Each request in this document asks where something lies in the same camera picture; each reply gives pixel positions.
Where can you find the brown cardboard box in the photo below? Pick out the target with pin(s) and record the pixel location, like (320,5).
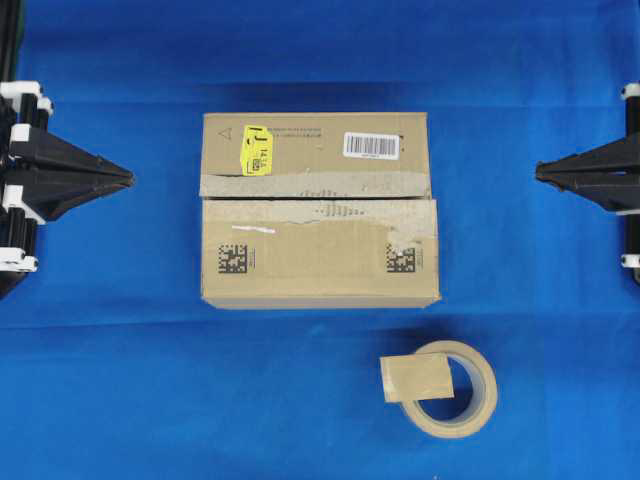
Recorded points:
(322,230)

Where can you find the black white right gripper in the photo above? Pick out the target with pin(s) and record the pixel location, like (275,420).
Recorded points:
(613,192)

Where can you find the yellow sticker label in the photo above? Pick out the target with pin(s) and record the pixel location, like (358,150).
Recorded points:
(256,151)

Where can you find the blue table cloth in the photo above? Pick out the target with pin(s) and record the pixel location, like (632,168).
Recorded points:
(112,365)

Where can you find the white barcode label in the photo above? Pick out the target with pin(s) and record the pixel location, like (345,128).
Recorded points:
(371,146)

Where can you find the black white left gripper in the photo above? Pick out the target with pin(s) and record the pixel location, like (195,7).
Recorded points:
(30,199)

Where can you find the beige packing tape roll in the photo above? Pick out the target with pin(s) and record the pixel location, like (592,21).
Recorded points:
(425,374)

